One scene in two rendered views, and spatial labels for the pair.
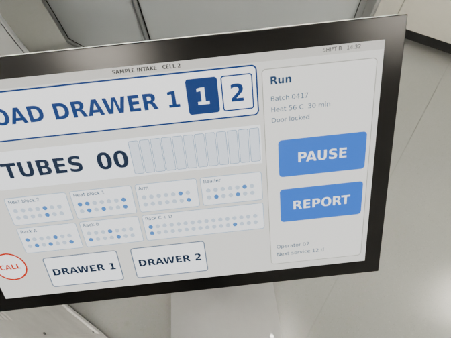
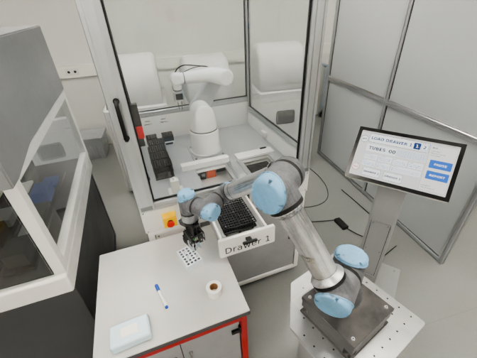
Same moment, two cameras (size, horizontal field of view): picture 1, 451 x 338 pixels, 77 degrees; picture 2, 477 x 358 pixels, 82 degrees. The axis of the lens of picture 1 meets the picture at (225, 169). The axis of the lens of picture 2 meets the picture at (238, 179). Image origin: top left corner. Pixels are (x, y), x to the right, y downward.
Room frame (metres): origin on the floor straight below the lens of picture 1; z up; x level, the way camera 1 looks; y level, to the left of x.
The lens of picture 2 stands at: (-1.43, 0.05, 1.86)
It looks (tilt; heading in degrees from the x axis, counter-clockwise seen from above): 33 degrees down; 35
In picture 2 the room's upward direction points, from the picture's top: 3 degrees counter-clockwise
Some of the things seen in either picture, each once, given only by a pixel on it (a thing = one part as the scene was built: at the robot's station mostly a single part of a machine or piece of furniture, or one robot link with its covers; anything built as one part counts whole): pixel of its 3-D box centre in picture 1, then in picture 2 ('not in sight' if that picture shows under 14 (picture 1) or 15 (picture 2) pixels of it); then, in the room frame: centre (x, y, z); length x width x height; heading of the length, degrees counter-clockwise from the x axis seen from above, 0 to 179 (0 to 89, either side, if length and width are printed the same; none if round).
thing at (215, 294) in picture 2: not in sight; (214, 289); (-0.88, 0.60, 0.78); 0.07 x 0.07 x 0.04
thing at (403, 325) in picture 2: not in sight; (340, 318); (-0.67, 0.09, 0.70); 0.45 x 0.44 x 0.12; 69
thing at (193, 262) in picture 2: not in sight; (189, 257); (-0.80, 0.82, 0.78); 0.12 x 0.08 x 0.04; 69
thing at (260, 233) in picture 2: not in sight; (247, 241); (-0.63, 0.58, 0.87); 0.29 x 0.02 x 0.11; 144
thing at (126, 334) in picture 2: not in sight; (130, 332); (-1.21, 0.76, 0.78); 0.15 x 0.10 x 0.04; 147
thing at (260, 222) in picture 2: not in sight; (233, 216); (-0.51, 0.75, 0.86); 0.40 x 0.26 x 0.06; 54
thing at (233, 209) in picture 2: not in sight; (233, 216); (-0.51, 0.74, 0.87); 0.22 x 0.18 x 0.06; 54
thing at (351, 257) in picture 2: not in sight; (348, 265); (-0.66, 0.11, 1.03); 0.13 x 0.12 x 0.14; 0
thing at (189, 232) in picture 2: not in sight; (192, 229); (-0.79, 0.77, 0.98); 0.09 x 0.08 x 0.12; 69
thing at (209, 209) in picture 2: not in sight; (207, 207); (-0.77, 0.68, 1.14); 0.11 x 0.11 x 0.08; 0
